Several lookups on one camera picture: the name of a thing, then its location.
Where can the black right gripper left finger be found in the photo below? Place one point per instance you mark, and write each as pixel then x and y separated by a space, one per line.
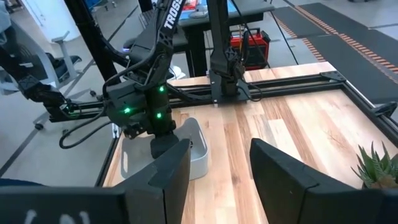
pixel 168 186

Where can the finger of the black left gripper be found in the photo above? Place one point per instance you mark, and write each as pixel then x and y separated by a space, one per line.
pixel 163 146

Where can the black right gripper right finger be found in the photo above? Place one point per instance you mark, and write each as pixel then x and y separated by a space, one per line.
pixel 280 186

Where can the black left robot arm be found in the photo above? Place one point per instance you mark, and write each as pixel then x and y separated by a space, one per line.
pixel 168 28

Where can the white plastic bin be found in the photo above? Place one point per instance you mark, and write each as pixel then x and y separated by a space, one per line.
pixel 199 149

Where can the dark side table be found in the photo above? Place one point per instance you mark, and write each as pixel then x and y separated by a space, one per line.
pixel 199 31

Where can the potted succulent plant black pot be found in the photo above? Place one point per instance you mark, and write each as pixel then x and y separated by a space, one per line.
pixel 377 169

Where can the red and black case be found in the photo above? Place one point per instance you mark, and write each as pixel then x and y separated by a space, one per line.
pixel 256 49

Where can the grey office chair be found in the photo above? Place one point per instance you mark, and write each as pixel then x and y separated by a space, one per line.
pixel 37 62

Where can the black floor mat orange stripe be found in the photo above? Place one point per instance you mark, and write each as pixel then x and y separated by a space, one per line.
pixel 357 53

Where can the black upright frame post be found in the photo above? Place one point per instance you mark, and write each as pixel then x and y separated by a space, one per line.
pixel 222 46

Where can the black aluminium table frame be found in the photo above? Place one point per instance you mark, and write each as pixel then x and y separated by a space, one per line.
pixel 311 85

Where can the black slanted frame post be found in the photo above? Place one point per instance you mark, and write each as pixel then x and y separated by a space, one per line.
pixel 90 37

